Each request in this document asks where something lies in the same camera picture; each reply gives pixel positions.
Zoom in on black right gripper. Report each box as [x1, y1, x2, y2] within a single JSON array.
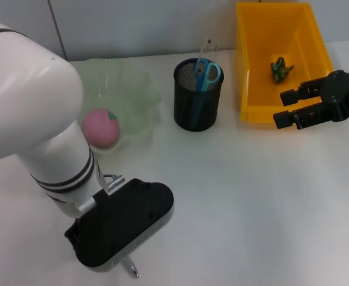
[[272, 69, 349, 131]]

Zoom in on green plastic wrapper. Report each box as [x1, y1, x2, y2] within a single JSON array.
[[270, 56, 296, 84]]

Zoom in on blue scissors with sheath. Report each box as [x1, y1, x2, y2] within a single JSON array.
[[191, 58, 223, 129]]

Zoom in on clear plastic ruler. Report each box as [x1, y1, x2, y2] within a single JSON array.
[[195, 38, 219, 74]]

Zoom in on pink toy peach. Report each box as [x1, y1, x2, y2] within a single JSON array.
[[81, 107, 121, 148]]

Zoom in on clear grey ballpoint pen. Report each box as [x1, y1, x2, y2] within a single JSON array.
[[122, 255, 141, 279]]

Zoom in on black mesh pen holder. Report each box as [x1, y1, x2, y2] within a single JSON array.
[[173, 58, 225, 132]]

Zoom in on pale green glass fruit plate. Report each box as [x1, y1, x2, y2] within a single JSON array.
[[71, 58, 163, 156]]

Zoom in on yellow plastic storage bin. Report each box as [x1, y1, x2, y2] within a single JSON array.
[[234, 2, 334, 123]]

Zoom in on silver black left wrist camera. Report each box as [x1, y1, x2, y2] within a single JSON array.
[[63, 178, 175, 272]]

